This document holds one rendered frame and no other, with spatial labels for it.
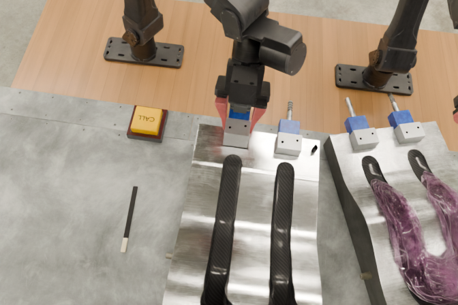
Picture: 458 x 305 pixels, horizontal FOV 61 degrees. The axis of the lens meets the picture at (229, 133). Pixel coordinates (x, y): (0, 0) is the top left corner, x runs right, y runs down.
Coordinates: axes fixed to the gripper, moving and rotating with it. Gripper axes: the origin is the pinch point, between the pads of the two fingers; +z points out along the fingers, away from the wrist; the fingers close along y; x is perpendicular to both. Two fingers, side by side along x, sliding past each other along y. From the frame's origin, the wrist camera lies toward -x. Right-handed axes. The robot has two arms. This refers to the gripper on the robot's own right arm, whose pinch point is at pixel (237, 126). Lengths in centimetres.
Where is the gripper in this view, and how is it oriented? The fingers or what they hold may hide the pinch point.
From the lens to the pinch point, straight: 77.8
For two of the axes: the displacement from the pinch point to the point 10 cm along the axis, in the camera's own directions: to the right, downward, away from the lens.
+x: 0.9, -5.2, 8.5
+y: 9.9, 1.4, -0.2
